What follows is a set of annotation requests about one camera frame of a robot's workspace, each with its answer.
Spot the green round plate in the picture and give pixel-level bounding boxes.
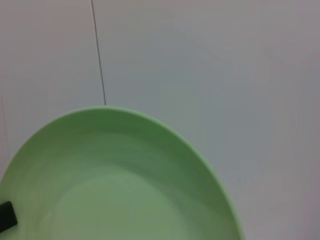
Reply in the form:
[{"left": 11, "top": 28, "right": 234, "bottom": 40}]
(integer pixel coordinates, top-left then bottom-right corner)
[{"left": 0, "top": 105, "right": 246, "bottom": 240}]

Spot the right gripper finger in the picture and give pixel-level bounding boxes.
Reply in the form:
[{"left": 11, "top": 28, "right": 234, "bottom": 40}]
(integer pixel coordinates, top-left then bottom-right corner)
[{"left": 0, "top": 200, "right": 19, "bottom": 233}]

